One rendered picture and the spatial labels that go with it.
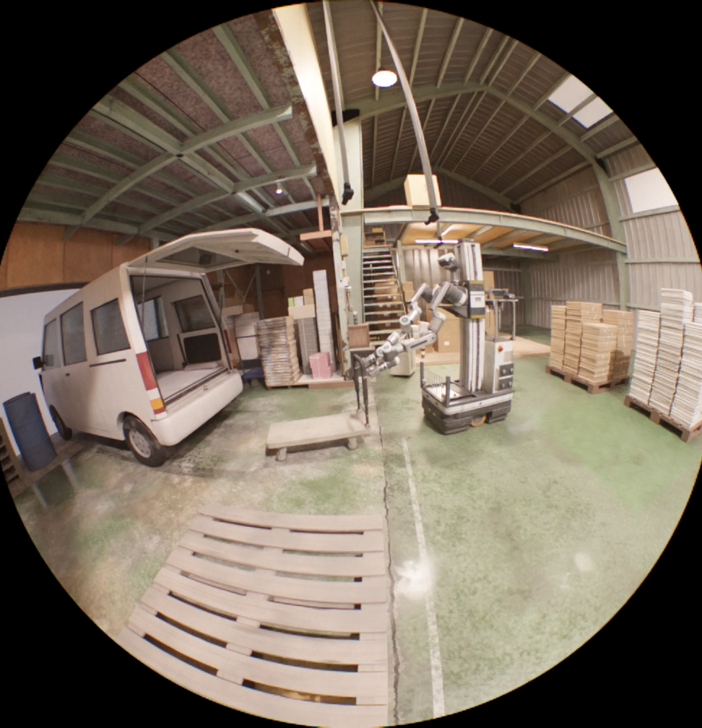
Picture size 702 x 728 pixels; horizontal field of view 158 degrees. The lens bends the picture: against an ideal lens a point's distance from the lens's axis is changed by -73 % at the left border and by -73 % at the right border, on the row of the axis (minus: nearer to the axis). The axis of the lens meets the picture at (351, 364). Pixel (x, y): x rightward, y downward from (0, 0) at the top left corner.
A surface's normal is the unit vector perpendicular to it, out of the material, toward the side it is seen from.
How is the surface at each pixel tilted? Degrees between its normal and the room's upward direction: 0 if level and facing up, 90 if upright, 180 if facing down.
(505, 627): 0
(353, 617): 0
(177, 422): 86
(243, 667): 0
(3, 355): 90
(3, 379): 90
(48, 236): 90
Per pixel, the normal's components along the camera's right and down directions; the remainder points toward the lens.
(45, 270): 0.99, -0.07
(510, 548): -0.09, -0.97
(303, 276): -0.06, 0.24
